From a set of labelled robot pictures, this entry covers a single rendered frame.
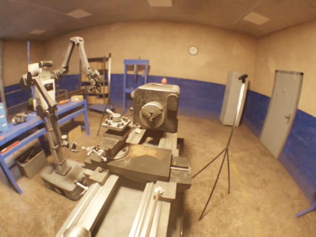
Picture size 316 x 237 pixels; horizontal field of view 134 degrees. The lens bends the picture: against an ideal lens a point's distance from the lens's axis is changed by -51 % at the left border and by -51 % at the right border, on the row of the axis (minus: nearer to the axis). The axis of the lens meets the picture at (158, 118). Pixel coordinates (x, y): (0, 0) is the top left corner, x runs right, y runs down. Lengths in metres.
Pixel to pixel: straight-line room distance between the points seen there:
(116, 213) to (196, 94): 4.43
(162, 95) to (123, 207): 1.12
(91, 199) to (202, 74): 4.57
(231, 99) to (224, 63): 1.31
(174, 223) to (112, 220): 0.57
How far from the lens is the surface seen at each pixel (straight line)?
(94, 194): 0.91
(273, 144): 4.02
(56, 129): 1.42
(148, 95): 1.49
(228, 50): 5.10
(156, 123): 1.33
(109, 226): 0.90
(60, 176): 2.00
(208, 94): 4.88
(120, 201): 0.99
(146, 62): 4.34
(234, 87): 4.57
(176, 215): 1.31
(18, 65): 7.91
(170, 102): 1.41
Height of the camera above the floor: 1.54
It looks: 20 degrees down
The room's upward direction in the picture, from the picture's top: 5 degrees clockwise
